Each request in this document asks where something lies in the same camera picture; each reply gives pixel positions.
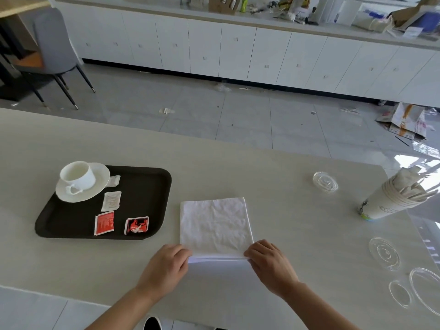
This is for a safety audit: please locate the person's right hand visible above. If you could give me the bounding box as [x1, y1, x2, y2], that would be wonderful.
[244, 239, 300, 299]

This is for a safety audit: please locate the person's left hand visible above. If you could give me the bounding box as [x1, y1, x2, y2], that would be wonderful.
[136, 244, 193, 302]

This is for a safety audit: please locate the white paper napkin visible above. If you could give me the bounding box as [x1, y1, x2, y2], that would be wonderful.
[179, 197, 254, 264]

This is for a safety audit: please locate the person's left forearm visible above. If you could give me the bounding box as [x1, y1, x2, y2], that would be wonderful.
[84, 286, 162, 330]

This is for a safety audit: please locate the person's right forearm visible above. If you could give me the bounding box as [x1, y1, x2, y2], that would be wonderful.
[281, 282, 361, 330]

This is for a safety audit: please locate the black and red sachet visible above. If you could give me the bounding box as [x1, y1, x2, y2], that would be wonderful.
[123, 216, 150, 236]

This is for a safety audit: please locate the person's shoe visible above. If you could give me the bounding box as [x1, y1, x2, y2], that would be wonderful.
[143, 316, 164, 330]

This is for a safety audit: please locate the black plastic tray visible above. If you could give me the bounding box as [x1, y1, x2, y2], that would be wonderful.
[34, 165, 172, 241]

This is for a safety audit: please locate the white sachet with red print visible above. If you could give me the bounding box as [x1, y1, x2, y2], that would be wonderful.
[101, 191, 122, 213]

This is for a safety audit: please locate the small clear plastic lid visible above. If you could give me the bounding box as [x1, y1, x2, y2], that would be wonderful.
[312, 171, 339, 193]
[388, 280, 413, 309]

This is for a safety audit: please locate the white ceramic saucer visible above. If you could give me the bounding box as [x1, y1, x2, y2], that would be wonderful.
[55, 163, 111, 204]

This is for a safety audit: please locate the clear plastic lid with hole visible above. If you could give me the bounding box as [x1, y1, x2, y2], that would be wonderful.
[368, 236, 401, 271]

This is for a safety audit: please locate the white ceramic cup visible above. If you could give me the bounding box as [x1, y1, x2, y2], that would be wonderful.
[59, 161, 96, 196]

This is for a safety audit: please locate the stack of white paper cups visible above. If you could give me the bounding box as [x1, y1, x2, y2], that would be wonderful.
[357, 172, 430, 220]

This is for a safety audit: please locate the large clear plastic lid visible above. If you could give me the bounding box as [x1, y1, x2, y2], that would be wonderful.
[409, 267, 440, 317]

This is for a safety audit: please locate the bundle of wooden stirrers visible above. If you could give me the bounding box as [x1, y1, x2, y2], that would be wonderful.
[395, 166, 440, 204]

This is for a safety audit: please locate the flattened cardboard box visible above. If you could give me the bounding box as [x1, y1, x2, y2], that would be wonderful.
[375, 102, 429, 141]

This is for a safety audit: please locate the white cabinet row with counter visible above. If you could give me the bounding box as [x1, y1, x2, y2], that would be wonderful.
[48, 0, 440, 109]

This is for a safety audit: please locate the grey chair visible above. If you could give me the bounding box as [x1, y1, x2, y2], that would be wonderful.
[13, 7, 97, 110]

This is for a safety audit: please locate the wooden knife block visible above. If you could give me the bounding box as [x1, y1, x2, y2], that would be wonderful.
[208, 0, 242, 15]

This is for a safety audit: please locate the open brown cardboard box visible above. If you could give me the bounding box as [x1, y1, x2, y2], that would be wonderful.
[391, 0, 440, 28]

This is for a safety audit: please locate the blue box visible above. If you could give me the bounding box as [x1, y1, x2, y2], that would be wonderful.
[412, 11, 440, 34]

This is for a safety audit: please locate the wooden table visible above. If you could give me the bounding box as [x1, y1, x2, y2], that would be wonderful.
[0, 0, 53, 102]

